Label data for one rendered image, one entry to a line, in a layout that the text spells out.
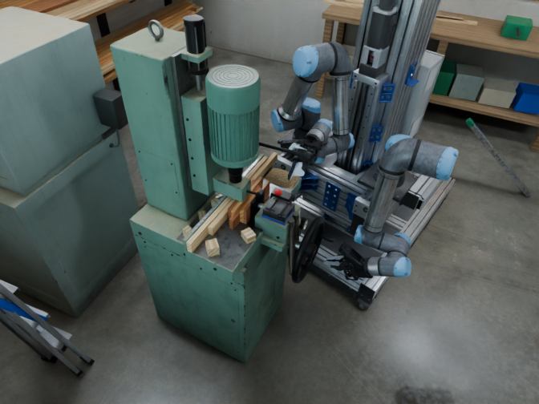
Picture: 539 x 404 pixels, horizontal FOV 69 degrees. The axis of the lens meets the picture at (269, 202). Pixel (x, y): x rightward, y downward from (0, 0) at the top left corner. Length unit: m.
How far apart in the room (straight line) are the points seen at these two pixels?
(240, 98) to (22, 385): 1.82
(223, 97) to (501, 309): 2.16
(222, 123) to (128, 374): 1.46
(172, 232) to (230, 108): 0.66
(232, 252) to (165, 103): 0.57
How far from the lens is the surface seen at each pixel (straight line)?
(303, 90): 1.80
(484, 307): 2.78
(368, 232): 1.63
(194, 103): 1.37
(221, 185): 1.57
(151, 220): 1.77
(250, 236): 1.48
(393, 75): 1.97
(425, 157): 1.45
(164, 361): 2.29
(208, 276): 1.72
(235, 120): 1.30
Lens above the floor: 2.05
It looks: 44 degrees down
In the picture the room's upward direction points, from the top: 3 degrees clockwise
